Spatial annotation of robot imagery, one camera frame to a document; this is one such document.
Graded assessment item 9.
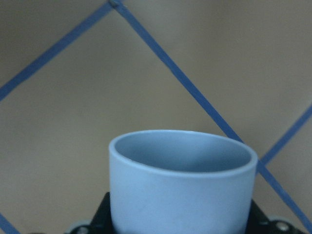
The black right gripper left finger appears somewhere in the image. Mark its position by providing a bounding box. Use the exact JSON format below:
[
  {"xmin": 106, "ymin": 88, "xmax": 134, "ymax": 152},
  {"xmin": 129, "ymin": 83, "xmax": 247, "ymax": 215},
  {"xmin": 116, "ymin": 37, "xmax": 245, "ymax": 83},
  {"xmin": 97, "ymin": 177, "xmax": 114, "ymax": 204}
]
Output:
[{"xmin": 68, "ymin": 192, "xmax": 114, "ymax": 234}]

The light blue plastic cup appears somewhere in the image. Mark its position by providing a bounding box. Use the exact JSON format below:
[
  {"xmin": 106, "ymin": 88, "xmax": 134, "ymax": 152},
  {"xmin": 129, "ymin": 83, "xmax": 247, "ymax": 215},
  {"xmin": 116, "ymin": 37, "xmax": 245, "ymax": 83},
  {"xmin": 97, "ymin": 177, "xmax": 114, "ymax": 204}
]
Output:
[{"xmin": 109, "ymin": 130, "xmax": 258, "ymax": 234}]

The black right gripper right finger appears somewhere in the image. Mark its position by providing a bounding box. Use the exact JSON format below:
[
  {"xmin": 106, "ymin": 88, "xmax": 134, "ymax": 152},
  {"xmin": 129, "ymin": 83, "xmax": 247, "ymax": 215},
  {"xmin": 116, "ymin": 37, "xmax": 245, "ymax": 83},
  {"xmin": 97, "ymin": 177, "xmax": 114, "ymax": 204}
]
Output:
[{"xmin": 245, "ymin": 200, "xmax": 305, "ymax": 234}]

